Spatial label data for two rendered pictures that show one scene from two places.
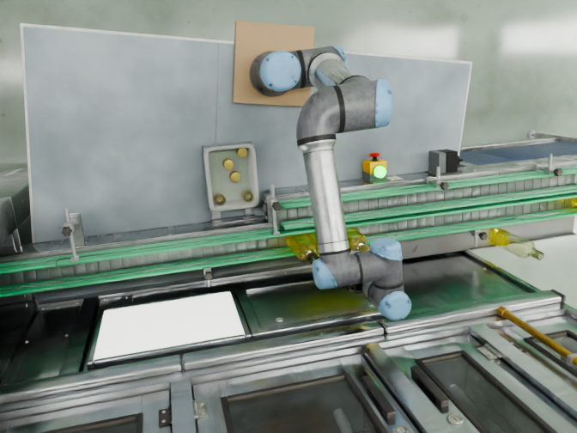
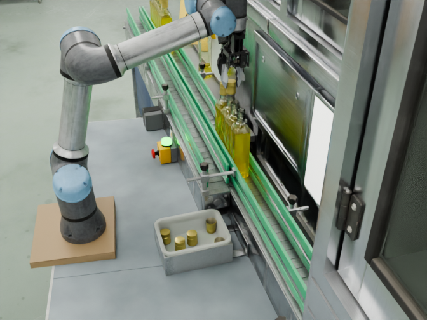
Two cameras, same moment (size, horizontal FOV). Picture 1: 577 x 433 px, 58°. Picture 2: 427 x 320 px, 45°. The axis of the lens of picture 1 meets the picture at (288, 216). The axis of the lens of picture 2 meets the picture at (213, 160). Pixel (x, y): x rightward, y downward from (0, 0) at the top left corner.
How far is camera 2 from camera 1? 1.18 m
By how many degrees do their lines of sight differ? 40
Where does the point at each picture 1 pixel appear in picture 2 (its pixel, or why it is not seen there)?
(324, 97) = (72, 55)
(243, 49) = (59, 252)
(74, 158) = not seen: outside the picture
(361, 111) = (82, 35)
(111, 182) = not seen: outside the picture
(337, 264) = (209, 9)
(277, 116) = (127, 223)
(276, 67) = (67, 180)
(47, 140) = not seen: outside the picture
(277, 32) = (42, 229)
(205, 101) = (117, 279)
